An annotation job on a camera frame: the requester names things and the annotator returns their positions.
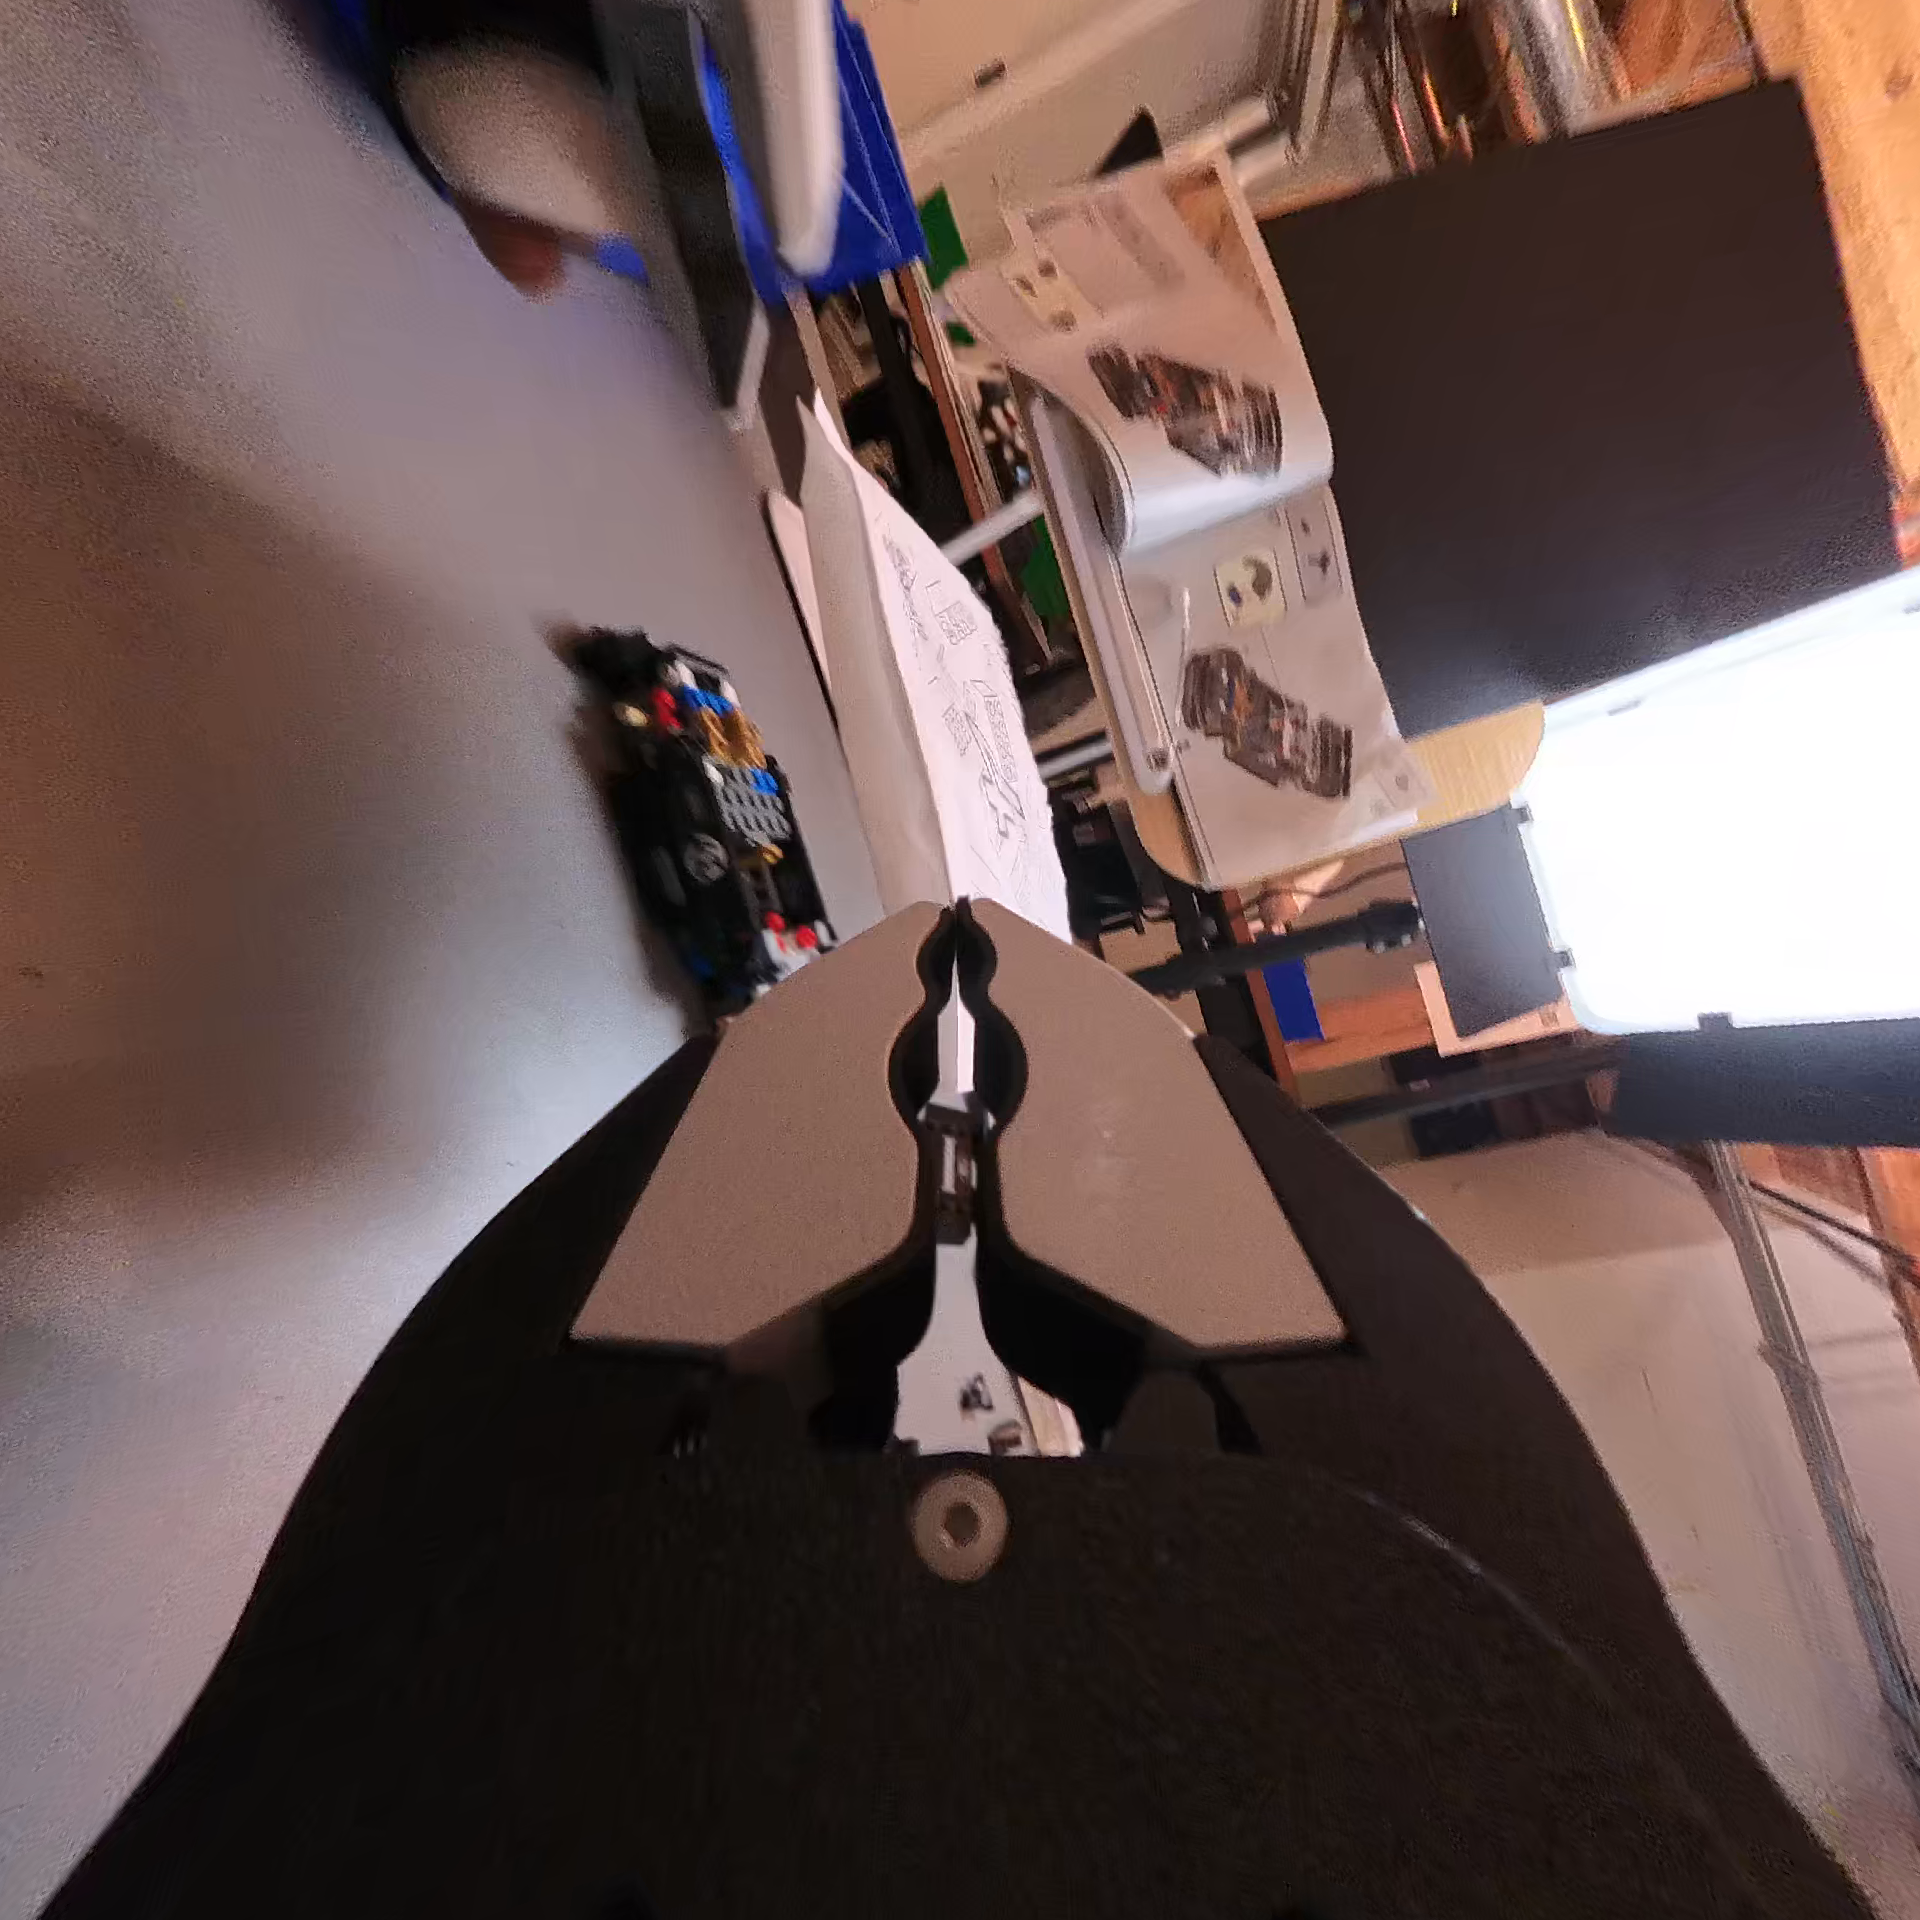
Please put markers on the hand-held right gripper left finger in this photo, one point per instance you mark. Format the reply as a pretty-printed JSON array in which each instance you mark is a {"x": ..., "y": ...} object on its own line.
[{"x": 748, "y": 1185}]

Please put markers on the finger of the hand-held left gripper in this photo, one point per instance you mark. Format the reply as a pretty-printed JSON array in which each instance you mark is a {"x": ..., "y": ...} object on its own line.
[{"x": 517, "y": 136}]

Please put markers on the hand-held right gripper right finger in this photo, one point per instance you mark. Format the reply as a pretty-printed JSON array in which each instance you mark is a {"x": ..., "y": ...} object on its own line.
[{"x": 1154, "y": 1185}]

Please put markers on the black lego car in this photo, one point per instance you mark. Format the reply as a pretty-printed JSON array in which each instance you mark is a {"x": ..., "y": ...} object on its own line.
[{"x": 706, "y": 839}]

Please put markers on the blue plastic bin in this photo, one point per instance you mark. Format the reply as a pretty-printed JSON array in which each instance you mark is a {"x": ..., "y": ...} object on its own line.
[{"x": 887, "y": 180}]

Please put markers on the numbered white paper bag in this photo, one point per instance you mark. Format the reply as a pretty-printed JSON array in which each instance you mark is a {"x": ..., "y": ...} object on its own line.
[{"x": 932, "y": 718}]

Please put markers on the lego instruction booklet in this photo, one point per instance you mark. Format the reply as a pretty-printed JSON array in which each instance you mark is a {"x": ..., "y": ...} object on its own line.
[{"x": 1169, "y": 302}]

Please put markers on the person's left hand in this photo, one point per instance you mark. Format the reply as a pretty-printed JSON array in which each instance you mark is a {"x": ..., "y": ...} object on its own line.
[{"x": 523, "y": 260}]

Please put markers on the white booklet stand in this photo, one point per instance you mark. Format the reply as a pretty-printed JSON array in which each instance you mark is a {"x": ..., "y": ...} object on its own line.
[{"x": 780, "y": 120}]

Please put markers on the green plastic bin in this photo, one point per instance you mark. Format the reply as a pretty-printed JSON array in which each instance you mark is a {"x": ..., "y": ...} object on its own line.
[{"x": 942, "y": 232}]

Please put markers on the tan desk divider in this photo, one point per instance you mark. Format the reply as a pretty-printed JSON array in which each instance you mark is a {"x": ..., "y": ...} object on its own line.
[{"x": 1475, "y": 758}]

